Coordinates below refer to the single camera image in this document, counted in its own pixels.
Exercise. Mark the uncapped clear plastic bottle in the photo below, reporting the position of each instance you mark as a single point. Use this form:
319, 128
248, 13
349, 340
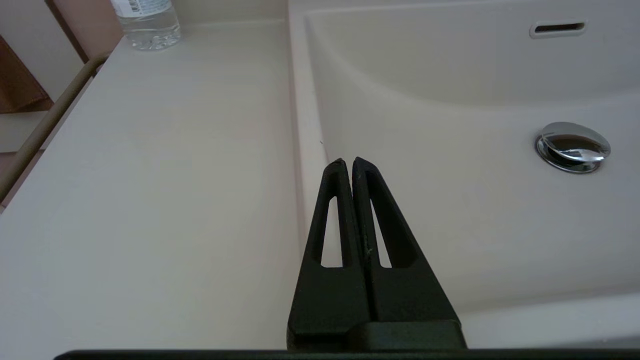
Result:
150, 27

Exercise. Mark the beige ceramic sink basin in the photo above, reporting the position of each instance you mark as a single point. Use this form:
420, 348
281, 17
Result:
475, 200

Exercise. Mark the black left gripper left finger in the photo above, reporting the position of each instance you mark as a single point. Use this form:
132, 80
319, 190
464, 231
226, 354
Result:
332, 300

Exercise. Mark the chrome drain stopper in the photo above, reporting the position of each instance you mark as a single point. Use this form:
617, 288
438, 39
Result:
573, 147

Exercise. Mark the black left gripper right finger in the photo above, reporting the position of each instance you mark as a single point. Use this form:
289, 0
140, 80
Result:
410, 295

